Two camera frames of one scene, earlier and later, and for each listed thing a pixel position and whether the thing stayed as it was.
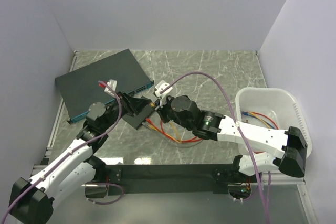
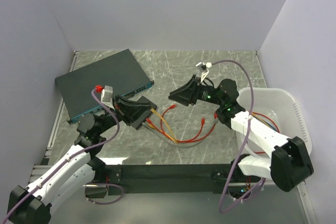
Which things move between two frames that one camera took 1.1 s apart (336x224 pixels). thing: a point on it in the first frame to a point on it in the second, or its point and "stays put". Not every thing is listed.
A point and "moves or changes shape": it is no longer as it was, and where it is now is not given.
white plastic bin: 283,104 stays put
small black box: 136,120 stays put
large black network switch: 79,89 stays put
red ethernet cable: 161,131 stays put
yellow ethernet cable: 153,105 moves or changes shape
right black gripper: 161,110 to 186,95
